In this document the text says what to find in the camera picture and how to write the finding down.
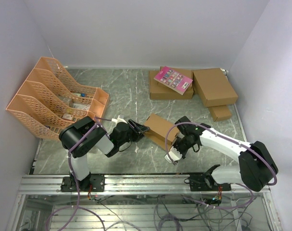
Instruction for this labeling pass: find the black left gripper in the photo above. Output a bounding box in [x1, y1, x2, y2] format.
[118, 118, 150, 146]

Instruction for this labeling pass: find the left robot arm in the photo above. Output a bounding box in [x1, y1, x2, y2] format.
[59, 115, 150, 191]

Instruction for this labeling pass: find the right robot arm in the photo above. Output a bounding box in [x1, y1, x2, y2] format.
[165, 116, 279, 192]

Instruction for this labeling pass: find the closed cardboard box under book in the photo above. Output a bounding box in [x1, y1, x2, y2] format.
[149, 70, 194, 100]

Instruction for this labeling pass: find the small cardboard box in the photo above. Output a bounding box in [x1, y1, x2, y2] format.
[208, 105, 232, 122]

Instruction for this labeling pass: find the large closed cardboard box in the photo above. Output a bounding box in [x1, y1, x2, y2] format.
[192, 68, 238, 107]

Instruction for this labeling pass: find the pink book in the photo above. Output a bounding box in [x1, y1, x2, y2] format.
[154, 66, 193, 95]

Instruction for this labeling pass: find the orange plastic file organizer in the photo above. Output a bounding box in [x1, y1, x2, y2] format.
[6, 57, 110, 140]

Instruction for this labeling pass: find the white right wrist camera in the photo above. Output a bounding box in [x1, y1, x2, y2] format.
[164, 147, 182, 165]

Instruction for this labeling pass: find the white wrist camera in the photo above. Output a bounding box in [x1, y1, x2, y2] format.
[164, 147, 182, 165]
[112, 115, 127, 124]

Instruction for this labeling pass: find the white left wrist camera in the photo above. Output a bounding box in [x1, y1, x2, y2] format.
[112, 115, 127, 124]

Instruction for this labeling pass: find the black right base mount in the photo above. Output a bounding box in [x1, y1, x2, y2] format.
[184, 173, 231, 192]

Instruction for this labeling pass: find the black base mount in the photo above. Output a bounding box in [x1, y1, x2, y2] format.
[60, 173, 105, 193]
[184, 173, 231, 192]

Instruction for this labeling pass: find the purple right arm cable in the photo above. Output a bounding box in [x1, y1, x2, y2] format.
[164, 122, 279, 210]

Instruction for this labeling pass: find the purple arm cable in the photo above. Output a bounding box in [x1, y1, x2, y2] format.
[164, 122, 279, 210]
[46, 116, 114, 229]

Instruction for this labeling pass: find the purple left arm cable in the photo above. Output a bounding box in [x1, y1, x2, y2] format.
[46, 116, 114, 229]

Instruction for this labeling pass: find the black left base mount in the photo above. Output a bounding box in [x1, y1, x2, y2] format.
[60, 173, 105, 193]

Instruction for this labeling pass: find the aluminium mounting rail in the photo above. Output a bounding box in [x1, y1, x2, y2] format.
[18, 173, 271, 194]

